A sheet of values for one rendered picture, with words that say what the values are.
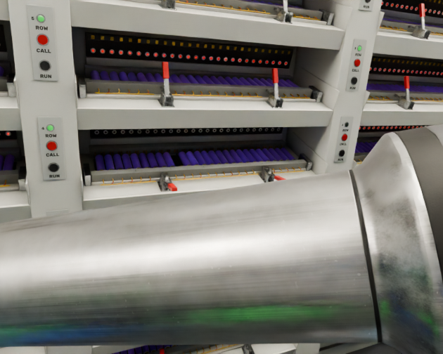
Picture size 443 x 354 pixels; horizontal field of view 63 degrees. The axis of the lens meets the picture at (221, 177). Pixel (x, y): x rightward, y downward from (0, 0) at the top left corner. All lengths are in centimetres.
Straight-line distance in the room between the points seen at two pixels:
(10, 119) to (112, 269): 59
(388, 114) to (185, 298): 97
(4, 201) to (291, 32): 70
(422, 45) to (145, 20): 74
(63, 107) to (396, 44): 82
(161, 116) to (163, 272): 61
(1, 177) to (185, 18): 49
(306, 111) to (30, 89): 60
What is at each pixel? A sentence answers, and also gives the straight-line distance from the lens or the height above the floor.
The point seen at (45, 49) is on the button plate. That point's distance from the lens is 73.
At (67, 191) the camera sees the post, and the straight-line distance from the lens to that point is 78.
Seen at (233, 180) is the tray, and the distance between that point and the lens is 89.
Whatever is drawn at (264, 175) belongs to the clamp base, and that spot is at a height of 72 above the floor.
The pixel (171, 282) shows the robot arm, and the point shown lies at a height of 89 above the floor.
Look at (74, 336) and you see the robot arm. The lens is 23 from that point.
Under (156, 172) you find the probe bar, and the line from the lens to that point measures 84.
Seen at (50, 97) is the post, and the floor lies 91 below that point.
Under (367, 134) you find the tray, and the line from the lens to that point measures 131.
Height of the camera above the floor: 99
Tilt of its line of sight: 18 degrees down
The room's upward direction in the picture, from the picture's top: 4 degrees clockwise
